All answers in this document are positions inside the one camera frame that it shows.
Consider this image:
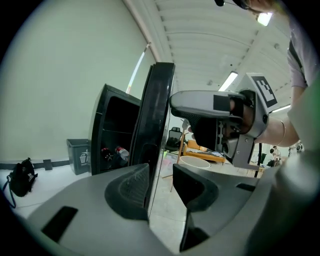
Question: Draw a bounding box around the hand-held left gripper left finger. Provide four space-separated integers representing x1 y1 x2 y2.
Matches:
24 162 177 256

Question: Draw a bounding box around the person's lilac shirt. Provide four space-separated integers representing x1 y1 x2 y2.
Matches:
286 14 320 88

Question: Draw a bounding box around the black glass-door mini fridge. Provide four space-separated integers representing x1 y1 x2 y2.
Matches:
89 83 142 176

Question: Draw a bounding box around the person's right hand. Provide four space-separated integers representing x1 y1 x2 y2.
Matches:
224 97 255 135

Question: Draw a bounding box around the person's right forearm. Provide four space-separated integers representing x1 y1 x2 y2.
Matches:
254 117 301 148

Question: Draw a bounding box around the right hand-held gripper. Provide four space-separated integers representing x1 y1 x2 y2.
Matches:
169 72 279 169

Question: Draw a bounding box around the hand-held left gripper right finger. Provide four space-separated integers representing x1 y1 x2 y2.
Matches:
172 163 261 252

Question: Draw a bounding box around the person's head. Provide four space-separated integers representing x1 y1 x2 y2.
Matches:
246 0 282 15

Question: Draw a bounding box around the dark grey trash bin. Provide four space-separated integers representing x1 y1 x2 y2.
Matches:
66 138 92 176

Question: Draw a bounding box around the round white tub table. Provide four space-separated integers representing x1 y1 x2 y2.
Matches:
179 155 212 169

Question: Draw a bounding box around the clear bottle with red cap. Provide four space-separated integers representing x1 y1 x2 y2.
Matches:
114 146 130 161

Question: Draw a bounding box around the black office chair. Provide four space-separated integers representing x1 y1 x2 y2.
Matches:
164 126 185 152

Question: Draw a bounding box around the long ceiling light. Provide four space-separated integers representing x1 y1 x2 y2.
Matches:
217 71 239 92
271 104 292 113
256 12 273 27

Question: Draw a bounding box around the dark bottle with red cap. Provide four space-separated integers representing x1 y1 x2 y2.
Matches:
100 147 115 161

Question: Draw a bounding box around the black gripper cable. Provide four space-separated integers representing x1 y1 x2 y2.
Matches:
253 142 264 179

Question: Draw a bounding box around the black shoulder bag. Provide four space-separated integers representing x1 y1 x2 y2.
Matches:
1 157 39 209

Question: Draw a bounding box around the thin gold bracelet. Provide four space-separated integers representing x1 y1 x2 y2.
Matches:
276 119 287 147

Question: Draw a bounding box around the orange sofa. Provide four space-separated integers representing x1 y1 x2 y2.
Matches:
183 139 226 163

